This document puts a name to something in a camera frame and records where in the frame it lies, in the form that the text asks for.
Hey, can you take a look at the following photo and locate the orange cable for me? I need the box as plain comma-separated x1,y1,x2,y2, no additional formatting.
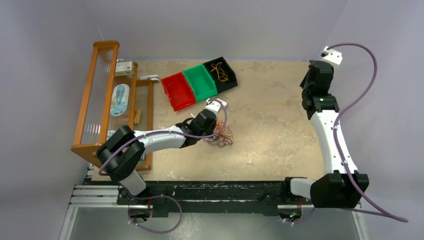
211,119,237,147

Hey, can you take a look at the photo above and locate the purple right arm hose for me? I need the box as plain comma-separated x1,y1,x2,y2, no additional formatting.
283,42,409,226

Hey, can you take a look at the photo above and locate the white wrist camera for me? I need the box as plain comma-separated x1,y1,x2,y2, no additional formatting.
320,46,343,67
204,98,228,116

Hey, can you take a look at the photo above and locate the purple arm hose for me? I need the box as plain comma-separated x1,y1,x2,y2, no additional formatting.
283,42,409,226
98,98,229,235

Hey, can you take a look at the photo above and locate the red plastic bin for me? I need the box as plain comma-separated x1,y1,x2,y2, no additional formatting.
161,72,196,112

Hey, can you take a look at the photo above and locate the yellow cable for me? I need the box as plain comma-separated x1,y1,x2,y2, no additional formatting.
210,62,230,83

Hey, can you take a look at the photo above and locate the black plastic bin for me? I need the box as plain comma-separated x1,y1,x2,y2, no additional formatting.
203,56,238,94

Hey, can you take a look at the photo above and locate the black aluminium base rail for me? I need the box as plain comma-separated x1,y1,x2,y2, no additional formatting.
67,180,362,220

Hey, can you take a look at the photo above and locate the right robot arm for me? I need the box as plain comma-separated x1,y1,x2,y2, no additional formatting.
280,60,369,209

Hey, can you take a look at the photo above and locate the blue packaged item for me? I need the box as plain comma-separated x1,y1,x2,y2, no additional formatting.
109,84,130,117

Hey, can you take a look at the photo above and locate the wooden rack frame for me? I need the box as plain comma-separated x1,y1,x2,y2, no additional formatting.
71,40,154,168

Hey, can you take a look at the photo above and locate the purple left arm hose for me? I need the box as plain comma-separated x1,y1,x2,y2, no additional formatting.
98,98,229,235

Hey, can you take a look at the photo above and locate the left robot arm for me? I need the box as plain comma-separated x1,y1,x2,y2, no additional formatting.
96,108,219,205

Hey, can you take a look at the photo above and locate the purple cable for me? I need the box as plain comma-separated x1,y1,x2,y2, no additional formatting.
202,127,235,149

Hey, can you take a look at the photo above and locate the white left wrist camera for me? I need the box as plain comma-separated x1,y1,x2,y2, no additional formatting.
204,98,228,116

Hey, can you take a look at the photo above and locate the small white red box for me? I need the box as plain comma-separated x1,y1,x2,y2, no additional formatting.
114,61,136,77

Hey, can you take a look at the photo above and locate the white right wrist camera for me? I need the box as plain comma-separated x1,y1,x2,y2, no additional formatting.
320,46,343,67

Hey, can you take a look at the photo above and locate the green plastic bin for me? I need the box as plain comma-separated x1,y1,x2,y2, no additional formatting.
182,64,218,102

